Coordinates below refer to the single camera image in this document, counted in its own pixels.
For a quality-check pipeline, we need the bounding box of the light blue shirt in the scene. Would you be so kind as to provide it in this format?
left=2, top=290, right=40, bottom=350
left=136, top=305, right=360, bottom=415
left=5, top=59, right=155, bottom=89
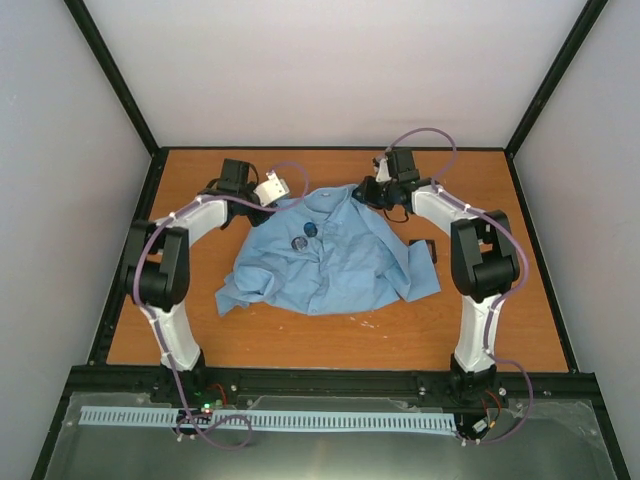
left=215, top=184, right=441, bottom=316

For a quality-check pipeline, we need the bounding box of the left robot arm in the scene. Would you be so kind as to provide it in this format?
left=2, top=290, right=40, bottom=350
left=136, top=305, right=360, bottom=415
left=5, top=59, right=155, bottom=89
left=120, top=159, right=290, bottom=403

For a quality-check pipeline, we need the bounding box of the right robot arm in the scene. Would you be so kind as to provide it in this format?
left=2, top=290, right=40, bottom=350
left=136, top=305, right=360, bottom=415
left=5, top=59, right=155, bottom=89
left=353, top=149, right=529, bottom=402

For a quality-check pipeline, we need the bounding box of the dark round brooch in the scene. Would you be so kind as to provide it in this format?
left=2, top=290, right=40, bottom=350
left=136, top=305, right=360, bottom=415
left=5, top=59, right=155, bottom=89
left=291, top=236, right=309, bottom=251

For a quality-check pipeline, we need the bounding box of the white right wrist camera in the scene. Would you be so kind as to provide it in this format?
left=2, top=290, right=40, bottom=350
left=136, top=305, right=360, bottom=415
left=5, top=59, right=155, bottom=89
left=372, top=154, right=391, bottom=183

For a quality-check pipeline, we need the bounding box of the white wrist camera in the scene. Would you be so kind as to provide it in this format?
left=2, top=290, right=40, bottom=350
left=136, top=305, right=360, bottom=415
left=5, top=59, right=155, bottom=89
left=253, top=170, right=290, bottom=207
left=372, top=154, right=391, bottom=183

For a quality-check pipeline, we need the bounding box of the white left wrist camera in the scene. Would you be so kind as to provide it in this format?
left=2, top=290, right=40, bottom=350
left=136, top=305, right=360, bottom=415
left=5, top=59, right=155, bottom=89
left=253, top=170, right=290, bottom=207

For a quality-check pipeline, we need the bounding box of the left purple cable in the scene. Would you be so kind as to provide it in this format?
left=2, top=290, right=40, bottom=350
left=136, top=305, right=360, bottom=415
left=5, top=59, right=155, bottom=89
left=134, top=160, right=310, bottom=449

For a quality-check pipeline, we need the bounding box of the light blue slotted cable duct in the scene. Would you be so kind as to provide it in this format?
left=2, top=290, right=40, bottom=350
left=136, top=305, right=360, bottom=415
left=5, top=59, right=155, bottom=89
left=78, top=406, right=457, bottom=436

